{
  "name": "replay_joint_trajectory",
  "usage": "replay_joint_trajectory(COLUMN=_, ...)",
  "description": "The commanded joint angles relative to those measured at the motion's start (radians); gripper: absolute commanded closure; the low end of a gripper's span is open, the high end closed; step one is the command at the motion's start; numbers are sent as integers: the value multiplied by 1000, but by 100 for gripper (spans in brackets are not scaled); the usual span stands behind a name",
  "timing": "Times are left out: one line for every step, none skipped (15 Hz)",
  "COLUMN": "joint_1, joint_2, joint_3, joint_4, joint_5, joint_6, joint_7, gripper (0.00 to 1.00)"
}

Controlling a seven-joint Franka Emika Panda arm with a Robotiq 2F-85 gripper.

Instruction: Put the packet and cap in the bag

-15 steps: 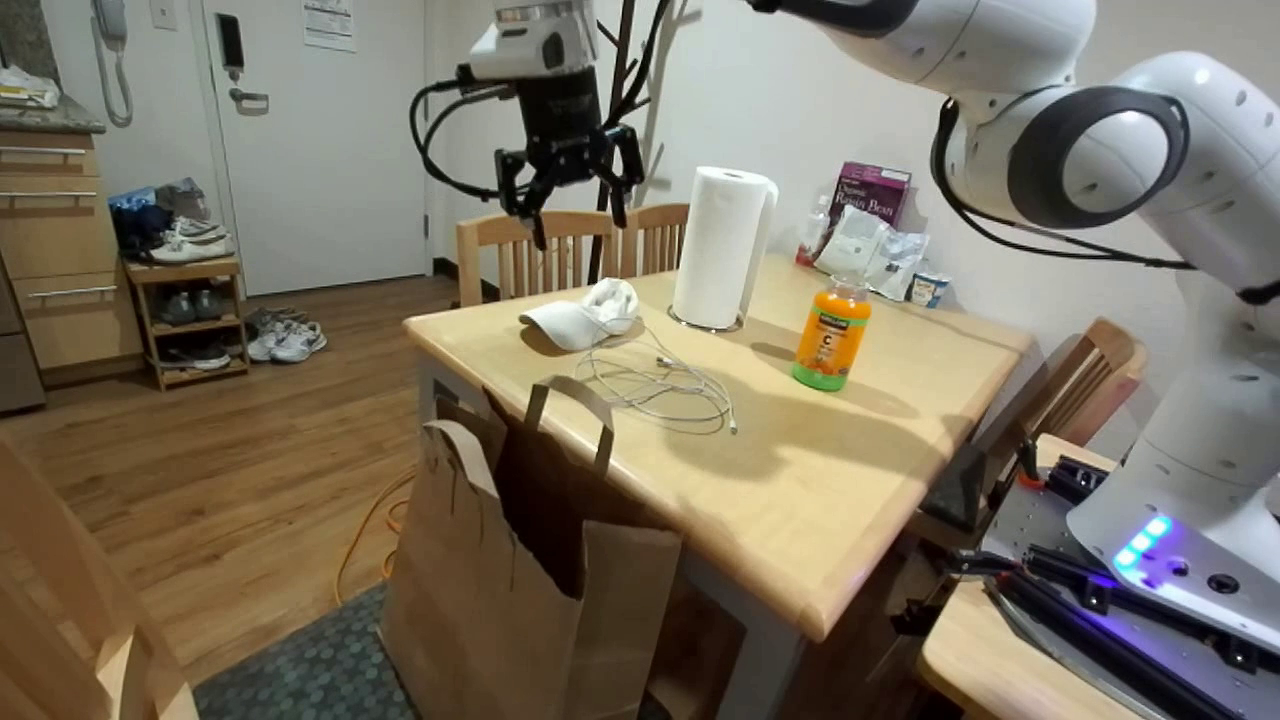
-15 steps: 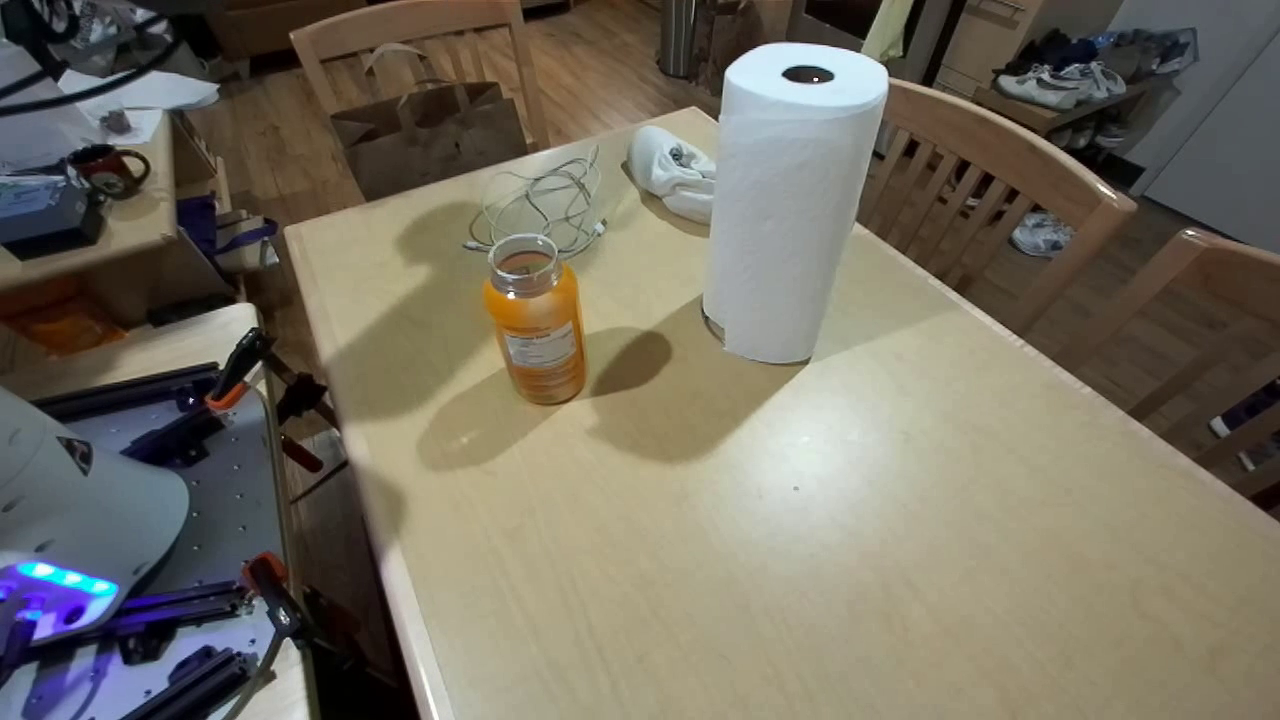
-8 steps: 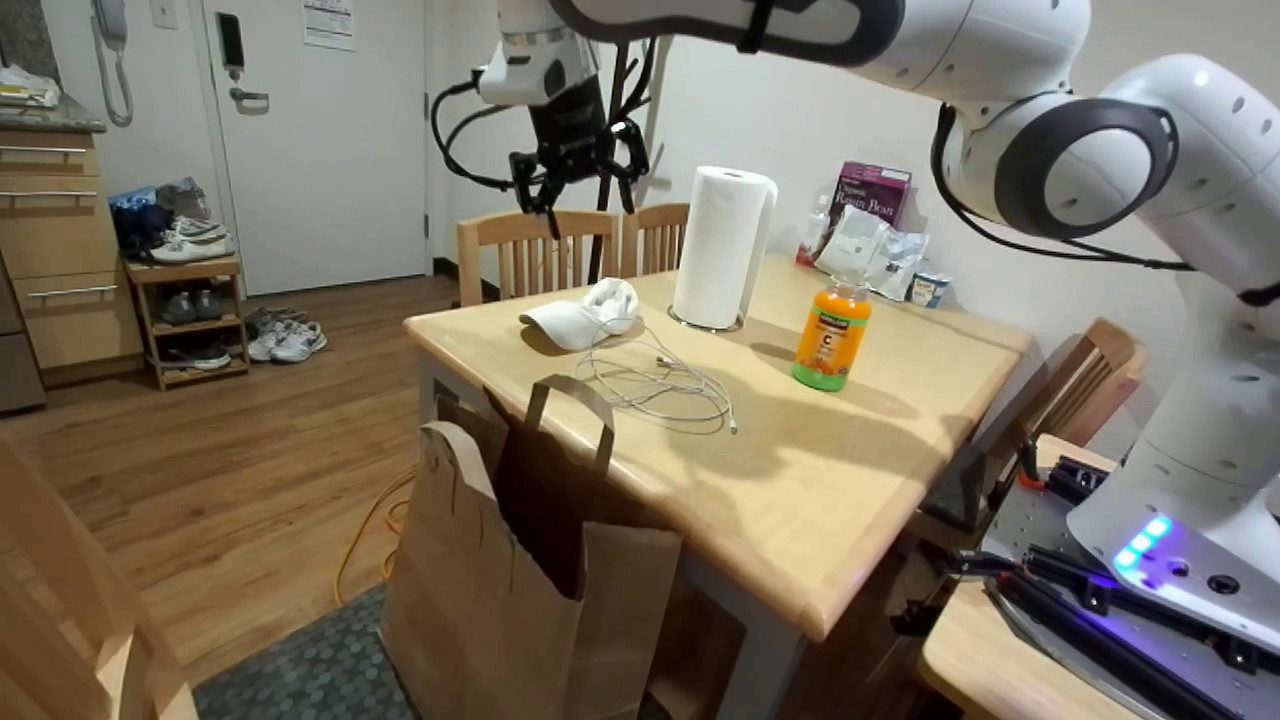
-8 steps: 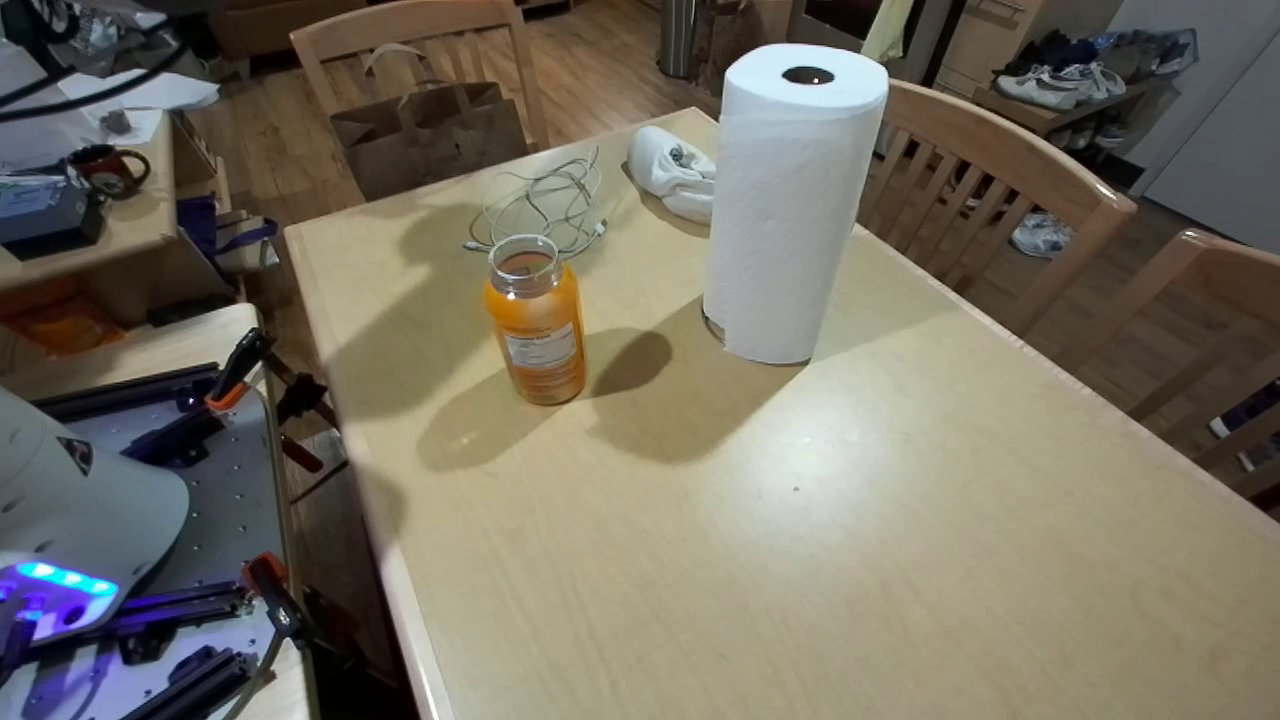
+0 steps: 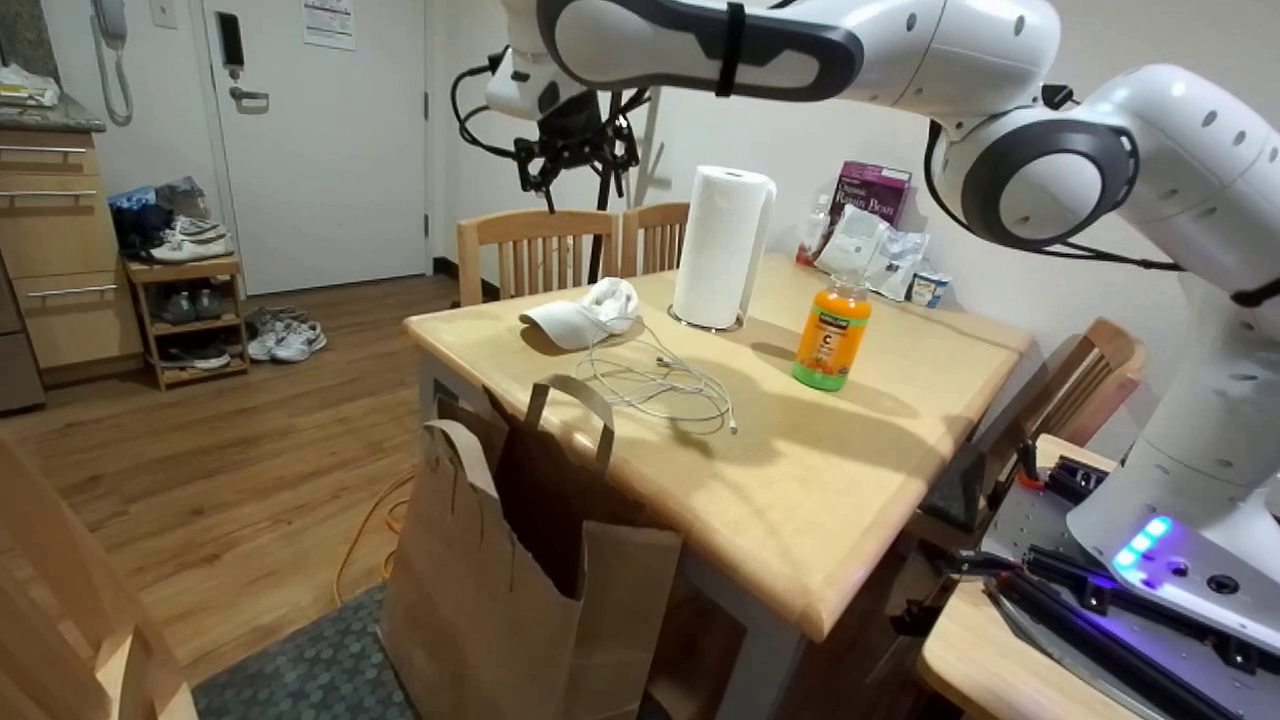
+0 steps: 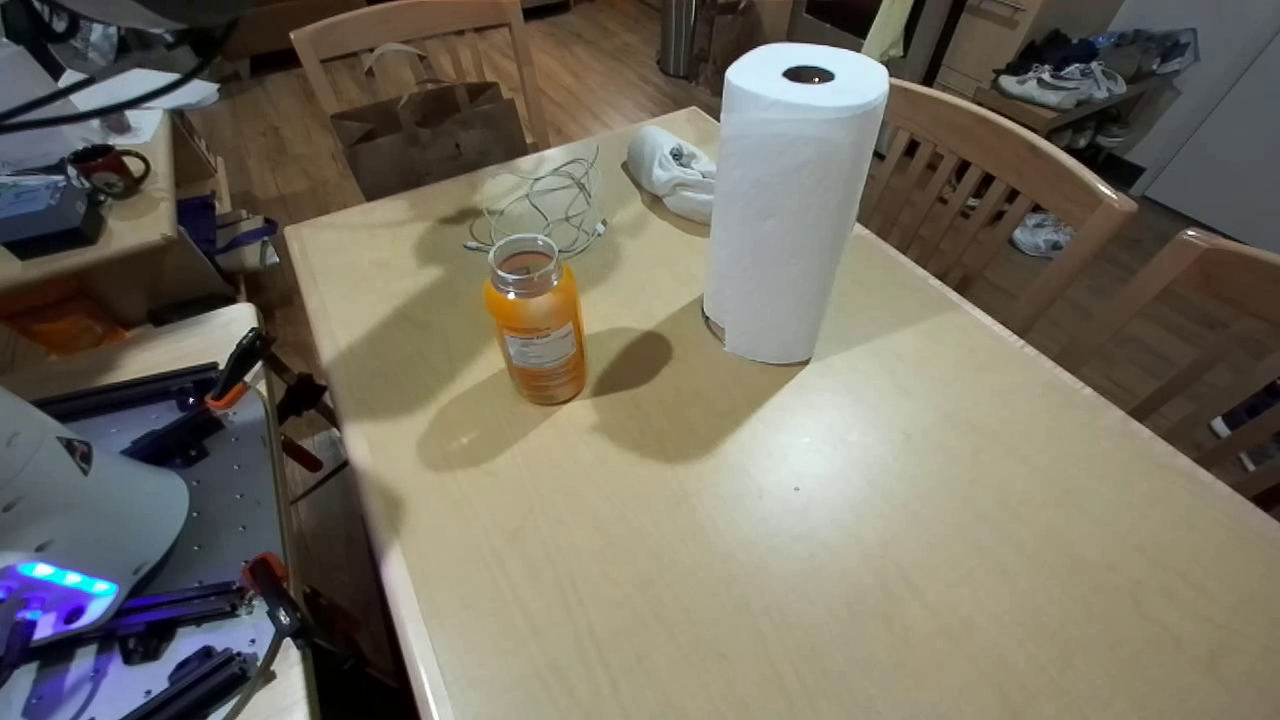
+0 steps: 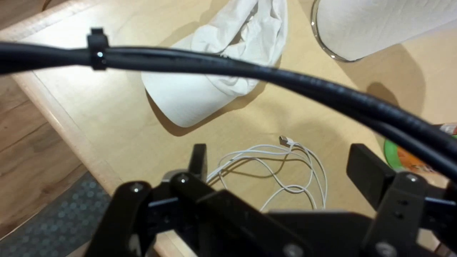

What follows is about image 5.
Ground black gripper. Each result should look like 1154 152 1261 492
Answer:
517 83 647 199

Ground white cap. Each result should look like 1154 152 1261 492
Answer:
517 277 647 357

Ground brown paper bag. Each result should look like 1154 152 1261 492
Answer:
378 373 689 720

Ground white paper towel roll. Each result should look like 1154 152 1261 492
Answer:
669 162 779 338

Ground white door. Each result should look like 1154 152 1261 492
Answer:
197 0 430 302

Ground paper notice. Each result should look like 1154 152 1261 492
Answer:
294 0 359 55

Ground white plastic packets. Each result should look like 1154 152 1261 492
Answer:
795 195 930 305

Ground purple box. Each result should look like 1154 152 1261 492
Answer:
827 157 914 234

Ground orange juice bottle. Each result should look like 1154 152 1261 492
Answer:
786 268 876 396

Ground white grey sneakers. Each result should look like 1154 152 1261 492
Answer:
241 312 333 368

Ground black door lock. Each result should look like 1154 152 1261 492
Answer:
210 8 275 122

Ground white sneakers pair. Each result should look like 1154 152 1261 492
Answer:
143 214 237 268

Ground wooden shoe rack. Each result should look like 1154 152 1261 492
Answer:
120 253 251 392

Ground dark blue shoes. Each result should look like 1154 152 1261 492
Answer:
106 183 172 264

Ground wooden dresser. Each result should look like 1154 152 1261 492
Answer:
0 125 148 392

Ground grey mounting plate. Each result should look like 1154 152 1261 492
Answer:
974 466 1280 720

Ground green patterned rug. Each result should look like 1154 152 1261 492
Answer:
197 584 430 720

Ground small wooden robot stand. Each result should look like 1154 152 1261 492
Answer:
914 433 1280 720

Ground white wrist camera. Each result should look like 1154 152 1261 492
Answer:
480 50 557 122

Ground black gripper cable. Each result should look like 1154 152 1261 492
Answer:
449 55 537 171

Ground orange floor cable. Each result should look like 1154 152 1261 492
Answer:
333 477 419 609

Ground white wall phone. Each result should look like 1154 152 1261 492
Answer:
87 0 141 131

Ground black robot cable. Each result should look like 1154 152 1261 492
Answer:
921 125 1193 274

